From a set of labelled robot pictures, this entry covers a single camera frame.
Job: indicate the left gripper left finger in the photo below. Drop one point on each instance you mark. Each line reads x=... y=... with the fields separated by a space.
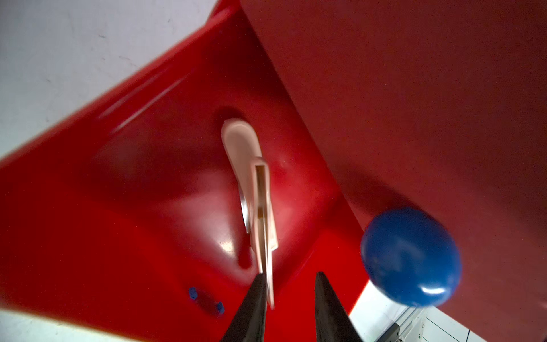
x=249 y=322

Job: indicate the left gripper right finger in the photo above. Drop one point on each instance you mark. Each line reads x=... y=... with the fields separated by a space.
x=332 y=321

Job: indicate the peach knife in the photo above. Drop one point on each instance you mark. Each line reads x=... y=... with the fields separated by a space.
x=242 y=146
x=263 y=227

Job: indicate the middle drawer blue knob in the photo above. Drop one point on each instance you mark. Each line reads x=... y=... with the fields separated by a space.
x=411 y=258

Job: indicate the red drawer cabinet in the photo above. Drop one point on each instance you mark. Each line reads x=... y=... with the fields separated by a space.
x=442 y=104

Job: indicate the aluminium rail frame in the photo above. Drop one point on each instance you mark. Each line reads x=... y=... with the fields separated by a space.
x=404 y=323

